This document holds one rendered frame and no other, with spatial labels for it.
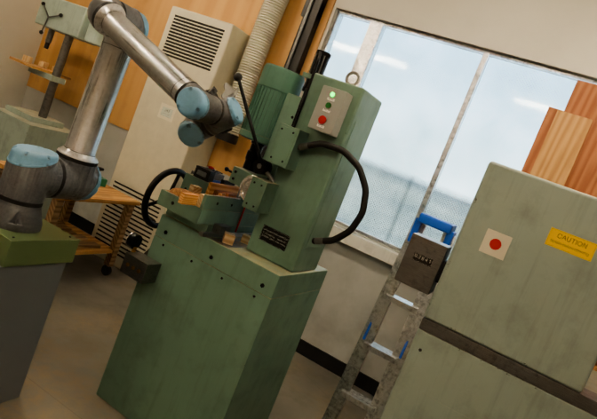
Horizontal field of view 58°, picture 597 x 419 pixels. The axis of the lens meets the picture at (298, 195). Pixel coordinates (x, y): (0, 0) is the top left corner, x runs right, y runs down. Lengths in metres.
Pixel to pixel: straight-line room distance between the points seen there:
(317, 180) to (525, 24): 1.85
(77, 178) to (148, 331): 0.65
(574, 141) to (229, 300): 1.99
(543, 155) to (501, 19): 0.84
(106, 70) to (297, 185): 0.79
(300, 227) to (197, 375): 0.67
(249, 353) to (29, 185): 0.94
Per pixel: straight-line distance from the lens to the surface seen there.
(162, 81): 1.71
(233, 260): 1.99
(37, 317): 2.18
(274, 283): 1.91
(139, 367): 2.30
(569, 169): 3.11
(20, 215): 2.01
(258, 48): 3.63
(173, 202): 2.08
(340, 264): 3.41
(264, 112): 2.15
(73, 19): 4.21
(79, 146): 2.10
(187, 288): 2.11
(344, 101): 1.91
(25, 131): 4.09
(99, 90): 2.07
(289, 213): 2.00
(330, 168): 1.95
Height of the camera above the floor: 1.26
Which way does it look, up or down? 5 degrees down
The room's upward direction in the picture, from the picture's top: 21 degrees clockwise
